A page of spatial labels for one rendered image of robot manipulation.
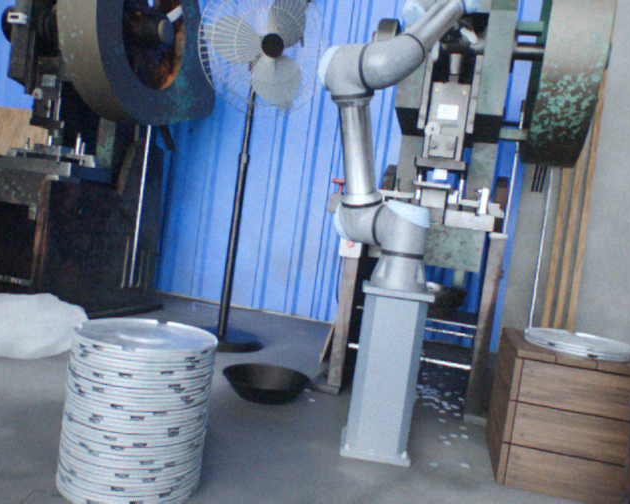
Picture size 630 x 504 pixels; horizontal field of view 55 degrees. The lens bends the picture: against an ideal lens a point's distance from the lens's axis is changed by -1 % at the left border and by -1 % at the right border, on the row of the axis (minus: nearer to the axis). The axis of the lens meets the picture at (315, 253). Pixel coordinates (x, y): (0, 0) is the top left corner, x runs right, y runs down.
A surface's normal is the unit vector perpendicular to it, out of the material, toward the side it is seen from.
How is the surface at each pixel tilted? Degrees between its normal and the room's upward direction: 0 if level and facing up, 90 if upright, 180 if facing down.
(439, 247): 90
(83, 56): 122
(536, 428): 90
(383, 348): 90
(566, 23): 94
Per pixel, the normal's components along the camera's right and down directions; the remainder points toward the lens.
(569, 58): -0.29, 0.34
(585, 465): -0.21, 0.03
